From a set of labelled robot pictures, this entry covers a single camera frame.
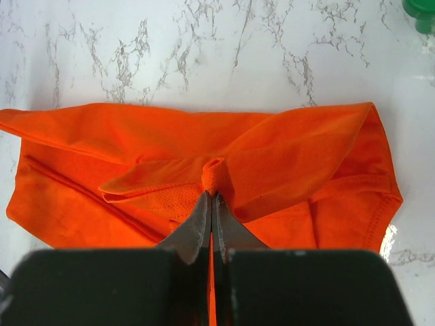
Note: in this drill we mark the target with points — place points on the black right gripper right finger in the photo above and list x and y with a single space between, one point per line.
229 233

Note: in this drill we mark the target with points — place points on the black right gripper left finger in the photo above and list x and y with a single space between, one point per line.
193 234

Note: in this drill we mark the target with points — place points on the orange t-shirt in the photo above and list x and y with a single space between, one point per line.
103 184

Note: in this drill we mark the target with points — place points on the green plastic bin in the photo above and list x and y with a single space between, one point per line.
423 12

